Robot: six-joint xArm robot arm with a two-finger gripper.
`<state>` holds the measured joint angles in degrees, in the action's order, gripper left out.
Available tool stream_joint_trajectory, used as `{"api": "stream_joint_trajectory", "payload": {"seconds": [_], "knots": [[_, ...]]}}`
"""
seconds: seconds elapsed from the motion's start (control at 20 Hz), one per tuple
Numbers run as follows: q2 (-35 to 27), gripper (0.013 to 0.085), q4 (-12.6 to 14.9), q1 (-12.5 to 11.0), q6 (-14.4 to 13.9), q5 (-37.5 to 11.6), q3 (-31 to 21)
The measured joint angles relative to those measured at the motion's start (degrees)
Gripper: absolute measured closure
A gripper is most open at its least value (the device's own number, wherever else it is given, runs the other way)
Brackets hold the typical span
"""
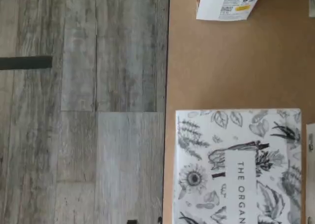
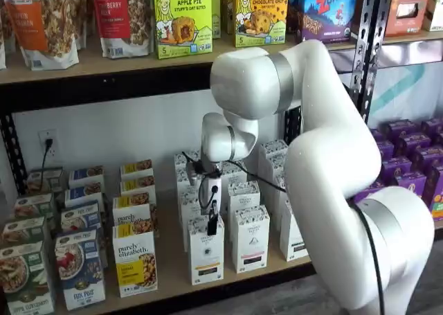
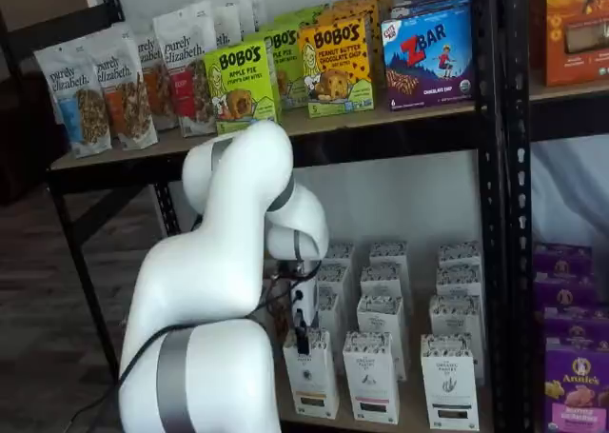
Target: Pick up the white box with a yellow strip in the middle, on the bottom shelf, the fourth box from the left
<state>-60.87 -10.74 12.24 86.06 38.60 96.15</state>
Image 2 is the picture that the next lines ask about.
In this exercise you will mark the yellow Bobo's peanut butter box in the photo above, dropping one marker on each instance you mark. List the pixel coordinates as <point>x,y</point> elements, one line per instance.
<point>259,3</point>

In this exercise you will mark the white granola bag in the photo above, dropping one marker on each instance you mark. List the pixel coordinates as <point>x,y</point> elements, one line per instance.
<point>2,41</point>
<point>82,14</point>

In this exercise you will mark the orange label granola bag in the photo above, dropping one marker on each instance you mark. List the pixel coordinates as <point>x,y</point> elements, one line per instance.
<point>41,24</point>

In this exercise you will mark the green Bobo's apple pie box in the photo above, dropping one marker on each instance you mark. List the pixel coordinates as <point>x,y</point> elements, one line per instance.
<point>183,20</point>

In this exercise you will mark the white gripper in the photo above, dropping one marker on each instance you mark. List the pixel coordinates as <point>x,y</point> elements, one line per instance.
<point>210,200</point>

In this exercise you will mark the orange brown snack box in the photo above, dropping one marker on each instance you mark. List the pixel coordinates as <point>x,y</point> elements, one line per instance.
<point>405,10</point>

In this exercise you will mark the white box patterned top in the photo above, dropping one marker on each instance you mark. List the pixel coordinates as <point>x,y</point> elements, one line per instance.
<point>183,160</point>
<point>188,207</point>
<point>279,197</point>
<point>183,187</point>
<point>235,176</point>
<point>244,200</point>
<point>273,147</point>
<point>276,164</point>

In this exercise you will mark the white wall outlet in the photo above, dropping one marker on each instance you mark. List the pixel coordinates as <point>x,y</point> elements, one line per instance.
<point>52,134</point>

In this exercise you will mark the white brown snack box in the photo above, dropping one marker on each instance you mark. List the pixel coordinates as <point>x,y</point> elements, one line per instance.
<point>435,7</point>

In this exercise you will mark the yellow purely elizabeth granola box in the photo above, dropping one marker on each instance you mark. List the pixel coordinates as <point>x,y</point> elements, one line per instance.
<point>135,263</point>
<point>138,187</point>
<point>131,214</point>
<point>136,168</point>

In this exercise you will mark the green apple cinnamon cereal box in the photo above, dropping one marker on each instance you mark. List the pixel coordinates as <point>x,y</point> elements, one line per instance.
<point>22,230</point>
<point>24,280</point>
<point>34,206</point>
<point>45,180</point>

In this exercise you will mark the red label granola bag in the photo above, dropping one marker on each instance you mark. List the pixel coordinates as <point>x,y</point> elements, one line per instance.
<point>121,20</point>

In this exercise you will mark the blue flax plus cereal box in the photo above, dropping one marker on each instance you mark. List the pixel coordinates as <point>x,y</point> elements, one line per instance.
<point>84,192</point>
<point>86,174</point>
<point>81,216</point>
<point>79,270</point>

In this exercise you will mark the white box pink strip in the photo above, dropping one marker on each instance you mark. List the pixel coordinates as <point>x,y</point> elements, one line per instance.
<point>251,239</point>

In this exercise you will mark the translucent plastic sheet teal print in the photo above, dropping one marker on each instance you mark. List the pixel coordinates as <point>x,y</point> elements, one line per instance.
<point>408,86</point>

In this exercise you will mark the white box yellow strip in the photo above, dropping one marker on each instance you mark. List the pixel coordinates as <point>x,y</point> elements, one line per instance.
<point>206,256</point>

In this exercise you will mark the purple Zbar box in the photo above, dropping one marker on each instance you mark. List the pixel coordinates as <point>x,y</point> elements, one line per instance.
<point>325,14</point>

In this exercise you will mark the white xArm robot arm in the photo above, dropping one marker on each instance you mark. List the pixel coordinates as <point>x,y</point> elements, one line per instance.
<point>328,155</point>

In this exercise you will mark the white box black strip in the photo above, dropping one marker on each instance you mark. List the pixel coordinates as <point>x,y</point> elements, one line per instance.
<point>292,235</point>

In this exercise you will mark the black metal shelf rack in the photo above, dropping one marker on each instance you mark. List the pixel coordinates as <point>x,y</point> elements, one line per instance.
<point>138,86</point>

